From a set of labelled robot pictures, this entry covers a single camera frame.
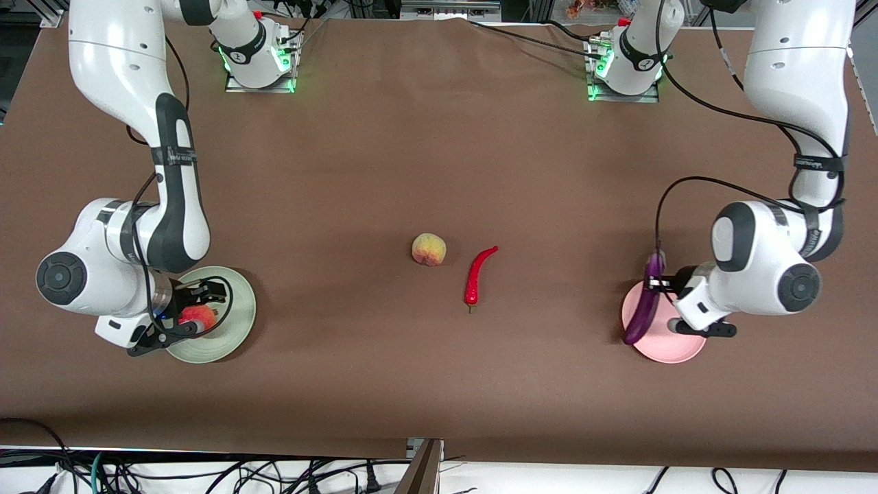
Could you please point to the silver aluminium frame beam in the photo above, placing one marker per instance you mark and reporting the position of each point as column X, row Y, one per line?
column 449, row 10

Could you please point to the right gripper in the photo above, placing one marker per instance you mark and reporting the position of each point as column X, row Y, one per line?
column 184, row 296

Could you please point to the pink round plate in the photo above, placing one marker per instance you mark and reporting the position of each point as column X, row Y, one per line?
column 665, row 348

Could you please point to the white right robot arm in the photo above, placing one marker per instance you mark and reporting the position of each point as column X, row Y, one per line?
column 116, row 62

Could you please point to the red pomegranate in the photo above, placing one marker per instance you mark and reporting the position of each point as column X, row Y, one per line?
column 204, row 315

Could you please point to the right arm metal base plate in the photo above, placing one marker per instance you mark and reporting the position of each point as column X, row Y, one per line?
column 233, row 87

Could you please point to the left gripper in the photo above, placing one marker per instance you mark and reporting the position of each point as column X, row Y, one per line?
column 675, row 281

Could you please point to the green round plate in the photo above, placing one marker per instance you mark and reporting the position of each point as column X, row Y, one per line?
column 236, row 336

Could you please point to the aluminium corner profile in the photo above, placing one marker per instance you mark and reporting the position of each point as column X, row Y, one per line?
column 55, row 17
column 865, row 17

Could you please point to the black power plug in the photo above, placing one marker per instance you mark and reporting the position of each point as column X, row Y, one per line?
column 372, row 484

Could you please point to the purple eggplant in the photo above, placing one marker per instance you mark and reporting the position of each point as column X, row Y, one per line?
column 641, row 315

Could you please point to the aluminium camera post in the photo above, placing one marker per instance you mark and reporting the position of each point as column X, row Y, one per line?
column 425, row 470

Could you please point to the brown table cover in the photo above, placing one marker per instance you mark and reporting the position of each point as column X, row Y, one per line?
column 439, row 384

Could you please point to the red chili pepper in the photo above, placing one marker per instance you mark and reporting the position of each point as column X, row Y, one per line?
column 473, row 281

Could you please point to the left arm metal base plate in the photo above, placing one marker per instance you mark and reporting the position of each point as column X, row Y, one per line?
column 597, row 98

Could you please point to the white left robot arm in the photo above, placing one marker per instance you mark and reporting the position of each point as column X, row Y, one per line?
column 796, row 68

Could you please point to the yellow pink peach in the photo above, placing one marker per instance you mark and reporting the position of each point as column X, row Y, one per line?
column 429, row 250

